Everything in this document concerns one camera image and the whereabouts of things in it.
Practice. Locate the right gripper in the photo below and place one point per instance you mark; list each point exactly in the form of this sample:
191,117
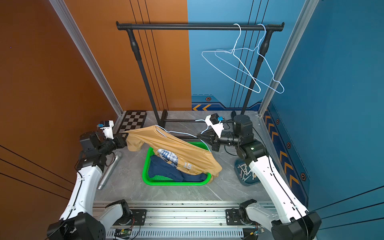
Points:
213,137

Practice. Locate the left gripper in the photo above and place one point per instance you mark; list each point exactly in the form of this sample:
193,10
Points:
119,140

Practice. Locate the yellow printed t-shirt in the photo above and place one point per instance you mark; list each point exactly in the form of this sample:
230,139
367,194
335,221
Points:
192,160

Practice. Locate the white wire hanger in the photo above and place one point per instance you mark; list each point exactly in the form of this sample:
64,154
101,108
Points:
186,130
230,58

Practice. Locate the pale green clothespin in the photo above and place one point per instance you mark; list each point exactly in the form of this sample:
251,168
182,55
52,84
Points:
243,168

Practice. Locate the navy blue t-shirt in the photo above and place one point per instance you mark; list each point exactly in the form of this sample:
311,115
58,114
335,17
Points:
158,167

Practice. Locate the light blue hanger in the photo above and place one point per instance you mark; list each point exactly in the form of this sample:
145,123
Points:
261,48

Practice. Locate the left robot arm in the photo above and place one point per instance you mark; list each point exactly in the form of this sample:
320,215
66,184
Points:
87,180

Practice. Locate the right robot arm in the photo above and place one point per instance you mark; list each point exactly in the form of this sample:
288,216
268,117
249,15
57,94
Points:
264,174

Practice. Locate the black white checkerboard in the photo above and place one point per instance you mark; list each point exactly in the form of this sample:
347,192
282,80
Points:
132,120

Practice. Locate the silver metal cylinder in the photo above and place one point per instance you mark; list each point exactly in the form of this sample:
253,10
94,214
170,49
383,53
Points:
109,170

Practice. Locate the green plastic basket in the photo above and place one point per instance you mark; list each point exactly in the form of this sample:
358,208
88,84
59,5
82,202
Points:
163,181

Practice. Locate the teal plastic tub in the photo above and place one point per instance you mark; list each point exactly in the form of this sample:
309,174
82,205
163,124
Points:
248,182

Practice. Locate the left green circuit board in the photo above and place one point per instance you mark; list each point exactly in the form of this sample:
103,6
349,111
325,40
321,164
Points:
122,234

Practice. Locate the green circuit board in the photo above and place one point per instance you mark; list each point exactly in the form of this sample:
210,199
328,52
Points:
256,232
122,234

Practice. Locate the right green circuit board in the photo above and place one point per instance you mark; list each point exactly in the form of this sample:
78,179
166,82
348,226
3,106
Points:
256,232

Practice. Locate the black clothes rack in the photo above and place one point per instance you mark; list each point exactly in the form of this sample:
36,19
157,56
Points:
129,28

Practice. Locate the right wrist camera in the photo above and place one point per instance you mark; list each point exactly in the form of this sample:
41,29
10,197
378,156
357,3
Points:
215,122

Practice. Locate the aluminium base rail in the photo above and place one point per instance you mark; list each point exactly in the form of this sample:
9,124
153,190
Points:
182,214

